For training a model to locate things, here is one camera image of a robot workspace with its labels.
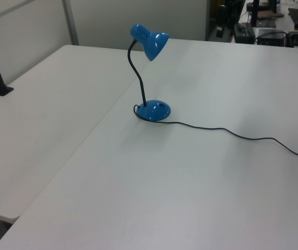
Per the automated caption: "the blue gooseneck desk lamp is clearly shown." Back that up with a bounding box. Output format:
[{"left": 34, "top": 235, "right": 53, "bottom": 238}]
[{"left": 129, "top": 22, "right": 172, "bottom": 122}]

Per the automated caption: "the tall black box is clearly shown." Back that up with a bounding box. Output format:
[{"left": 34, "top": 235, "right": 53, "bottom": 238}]
[{"left": 216, "top": 3, "right": 228, "bottom": 38}]

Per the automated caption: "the black power strip box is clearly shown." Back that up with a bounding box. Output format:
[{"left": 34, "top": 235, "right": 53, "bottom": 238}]
[{"left": 234, "top": 22, "right": 256, "bottom": 44}]

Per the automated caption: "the black electronic device box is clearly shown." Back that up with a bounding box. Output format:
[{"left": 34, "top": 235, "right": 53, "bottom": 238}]
[{"left": 257, "top": 28, "right": 288, "bottom": 47}]

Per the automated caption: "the black monitor stand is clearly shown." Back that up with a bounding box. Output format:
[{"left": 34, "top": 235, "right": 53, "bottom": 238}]
[{"left": 250, "top": 0, "right": 277, "bottom": 28}]

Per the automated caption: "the brown flat object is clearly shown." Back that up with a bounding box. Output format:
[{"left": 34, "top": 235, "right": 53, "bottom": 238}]
[{"left": 257, "top": 10, "right": 285, "bottom": 20}]

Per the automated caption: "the black lamp power cable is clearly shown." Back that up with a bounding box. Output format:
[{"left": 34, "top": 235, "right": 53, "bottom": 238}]
[{"left": 133, "top": 104, "right": 298, "bottom": 165}]

